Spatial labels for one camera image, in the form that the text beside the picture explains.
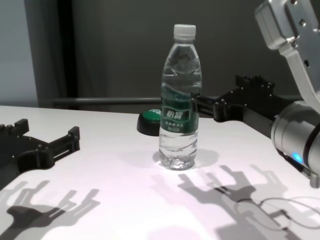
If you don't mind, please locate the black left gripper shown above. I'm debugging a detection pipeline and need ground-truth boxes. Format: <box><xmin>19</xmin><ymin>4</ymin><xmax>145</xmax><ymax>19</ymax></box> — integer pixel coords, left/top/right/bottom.
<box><xmin>0</xmin><ymin>119</ymin><xmax>81</xmax><ymax>191</ymax></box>

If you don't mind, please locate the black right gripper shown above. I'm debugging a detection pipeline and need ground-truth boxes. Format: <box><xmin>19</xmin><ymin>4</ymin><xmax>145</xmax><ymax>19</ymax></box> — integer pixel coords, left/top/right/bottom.
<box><xmin>190</xmin><ymin>74</ymin><xmax>286</xmax><ymax>139</ymax></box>

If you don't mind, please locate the clear water bottle green label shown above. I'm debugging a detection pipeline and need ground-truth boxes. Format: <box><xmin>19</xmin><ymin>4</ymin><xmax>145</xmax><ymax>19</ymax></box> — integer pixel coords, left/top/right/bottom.
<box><xmin>159</xmin><ymin>24</ymin><xmax>203</xmax><ymax>171</ymax></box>

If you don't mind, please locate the green YES button black base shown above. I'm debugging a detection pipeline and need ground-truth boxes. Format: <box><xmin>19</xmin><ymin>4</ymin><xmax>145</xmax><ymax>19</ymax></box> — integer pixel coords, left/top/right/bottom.
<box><xmin>136</xmin><ymin>107</ymin><xmax>162</xmax><ymax>137</ymax></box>

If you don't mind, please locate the grey horizontal wall rail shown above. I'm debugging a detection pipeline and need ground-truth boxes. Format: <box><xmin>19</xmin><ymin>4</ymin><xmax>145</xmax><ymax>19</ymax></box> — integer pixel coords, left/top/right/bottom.
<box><xmin>52</xmin><ymin>95</ymin><xmax>305</xmax><ymax>107</ymax></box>

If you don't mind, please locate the black vertical wall post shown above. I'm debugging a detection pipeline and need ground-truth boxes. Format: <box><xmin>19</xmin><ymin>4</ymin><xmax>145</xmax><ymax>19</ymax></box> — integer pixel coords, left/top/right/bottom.
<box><xmin>56</xmin><ymin>0</ymin><xmax>76</xmax><ymax>110</ymax></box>

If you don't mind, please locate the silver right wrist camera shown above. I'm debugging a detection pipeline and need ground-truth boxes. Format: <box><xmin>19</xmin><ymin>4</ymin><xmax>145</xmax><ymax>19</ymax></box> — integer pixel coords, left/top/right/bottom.
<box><xmin>254</xmin><ymin>0</ymin><xmax>320</xmax><ymax>111</ymax></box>

